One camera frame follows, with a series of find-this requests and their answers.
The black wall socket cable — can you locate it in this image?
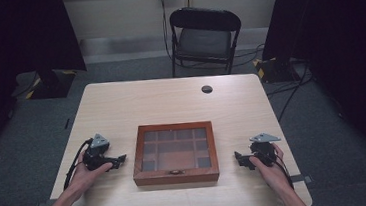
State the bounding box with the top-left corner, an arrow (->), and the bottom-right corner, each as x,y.
159,0 -> 175,63

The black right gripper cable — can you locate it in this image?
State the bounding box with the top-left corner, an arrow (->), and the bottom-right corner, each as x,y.
259,149 -> 295,192

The wooden box with glass lid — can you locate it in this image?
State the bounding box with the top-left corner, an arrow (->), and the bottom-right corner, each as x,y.
128,118 -> 221,190

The person's right hand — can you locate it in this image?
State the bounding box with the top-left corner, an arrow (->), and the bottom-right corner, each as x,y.
248,141 -> 293,196

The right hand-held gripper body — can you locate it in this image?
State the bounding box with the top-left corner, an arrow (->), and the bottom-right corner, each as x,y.
248,131 -> 284,170

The black stand base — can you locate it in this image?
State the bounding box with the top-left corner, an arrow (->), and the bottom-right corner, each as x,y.
252,54 -> 302,86
22,66 -> 80,102

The black floor cable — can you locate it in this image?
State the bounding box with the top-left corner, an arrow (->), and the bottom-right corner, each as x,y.
263,61 -> 319,124
230,43 -> 268,68

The person's left hand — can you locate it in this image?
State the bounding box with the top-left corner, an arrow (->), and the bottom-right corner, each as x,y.
62,148 -> 117,201

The black folding chair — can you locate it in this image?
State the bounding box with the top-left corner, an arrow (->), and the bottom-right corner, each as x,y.
166,2 -> 247,80

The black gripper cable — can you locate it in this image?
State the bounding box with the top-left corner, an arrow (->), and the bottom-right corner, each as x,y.
58,138 -> 100,206
259,149 -> 295,192

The grey table strap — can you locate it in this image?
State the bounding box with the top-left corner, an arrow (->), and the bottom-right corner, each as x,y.
290,173 -> 313,186

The black curtain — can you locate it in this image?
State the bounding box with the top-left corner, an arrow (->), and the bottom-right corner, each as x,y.
0,0 -> 95,167
256,0 -> 366,191

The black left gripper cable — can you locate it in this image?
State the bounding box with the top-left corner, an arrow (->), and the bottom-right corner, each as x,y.
58,138 -> 100,206

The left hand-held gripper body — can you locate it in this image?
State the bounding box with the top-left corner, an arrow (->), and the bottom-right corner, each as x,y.
80,132 -> 115,173

